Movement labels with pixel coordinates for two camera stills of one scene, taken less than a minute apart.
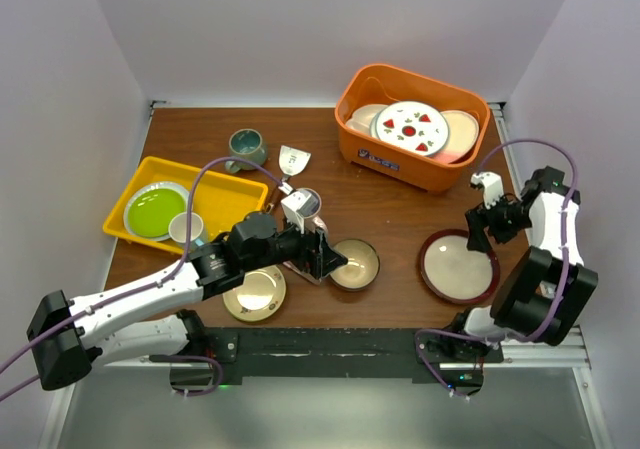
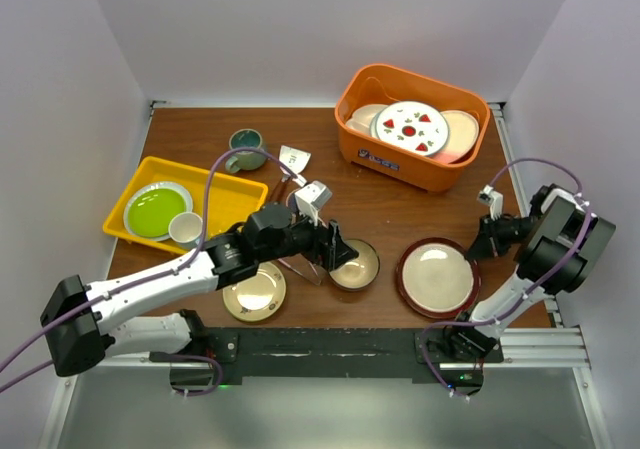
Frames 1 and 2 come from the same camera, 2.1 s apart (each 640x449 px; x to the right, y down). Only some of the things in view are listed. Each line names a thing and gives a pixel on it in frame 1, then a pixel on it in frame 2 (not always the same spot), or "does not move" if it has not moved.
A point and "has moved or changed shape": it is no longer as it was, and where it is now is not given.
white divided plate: (362, 116) does not move
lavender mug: (310, 208) to (291, 203)
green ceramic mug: (248, 144) does not move
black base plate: (378, 354) does not move
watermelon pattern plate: (416, 126) does not move
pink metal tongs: (306, 275) does not move
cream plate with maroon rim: (455, 274) has moved or changed shape
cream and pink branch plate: (463, 133) does not move
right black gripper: (476, 218) to (488, 243)
